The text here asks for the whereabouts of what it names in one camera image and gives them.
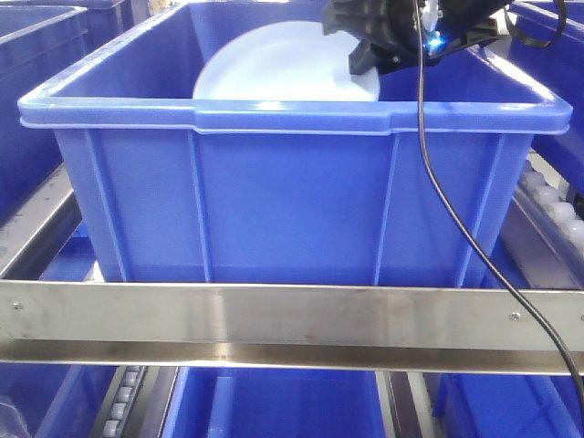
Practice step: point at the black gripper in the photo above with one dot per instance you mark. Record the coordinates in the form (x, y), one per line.
(388, 31)

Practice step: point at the light blue plate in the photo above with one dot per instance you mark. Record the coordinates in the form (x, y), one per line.
(286, 61)

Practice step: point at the large blue crate on shelf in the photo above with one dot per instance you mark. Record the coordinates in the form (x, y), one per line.
(174, 188)

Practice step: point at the blue crate upper right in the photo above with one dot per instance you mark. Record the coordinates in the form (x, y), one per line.
(560, 69)

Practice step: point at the white roller track, right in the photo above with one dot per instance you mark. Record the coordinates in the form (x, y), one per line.
(547, 198)

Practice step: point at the blue crate lower right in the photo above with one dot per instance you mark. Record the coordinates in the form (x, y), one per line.
(497, 405)

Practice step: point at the blue crate lower centre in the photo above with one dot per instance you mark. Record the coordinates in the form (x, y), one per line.
(247, 402)

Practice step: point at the grey roller track, lower left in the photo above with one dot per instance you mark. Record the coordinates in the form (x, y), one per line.
(119, 403)

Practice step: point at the blue crate lower left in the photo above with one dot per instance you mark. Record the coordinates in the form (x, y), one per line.
(44, 400)

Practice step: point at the stainless steel shelf rail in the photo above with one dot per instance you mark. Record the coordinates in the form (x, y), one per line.
(393, 328)

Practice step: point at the steel side rail, left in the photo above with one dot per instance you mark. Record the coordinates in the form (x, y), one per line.
(36, 232)

